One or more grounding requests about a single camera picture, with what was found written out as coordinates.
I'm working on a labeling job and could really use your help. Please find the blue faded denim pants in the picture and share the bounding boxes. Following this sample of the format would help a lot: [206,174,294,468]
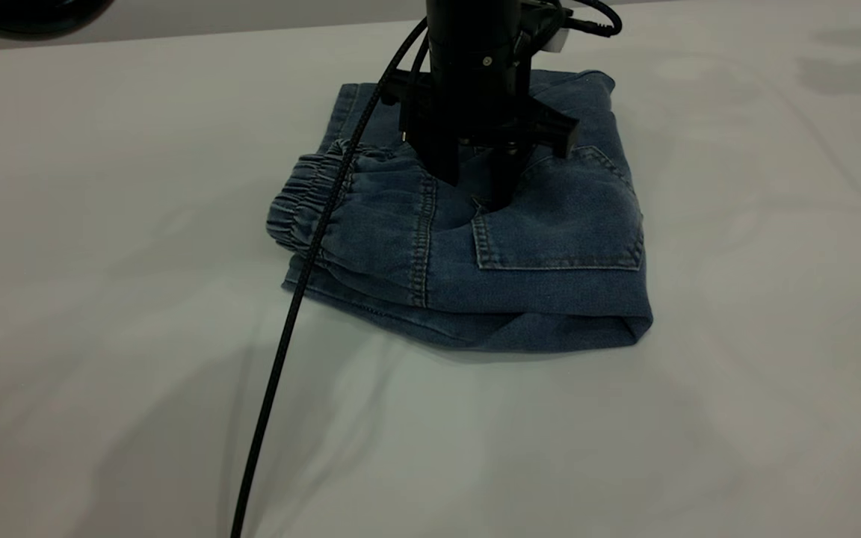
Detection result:
[266,69,654,353]

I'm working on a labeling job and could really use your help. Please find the thick black cable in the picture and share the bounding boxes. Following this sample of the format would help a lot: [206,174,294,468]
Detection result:
[230,0,623,538]

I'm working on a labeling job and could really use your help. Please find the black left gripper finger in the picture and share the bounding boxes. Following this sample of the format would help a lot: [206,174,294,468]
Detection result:
[417,143,463,187]
[487,142,534,211]

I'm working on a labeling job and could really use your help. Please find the black rounded robot part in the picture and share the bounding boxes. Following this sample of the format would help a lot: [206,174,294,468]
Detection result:
[0,0,114,36]

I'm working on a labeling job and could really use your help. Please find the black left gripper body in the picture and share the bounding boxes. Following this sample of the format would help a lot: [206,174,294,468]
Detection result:
[380,41,581,161]

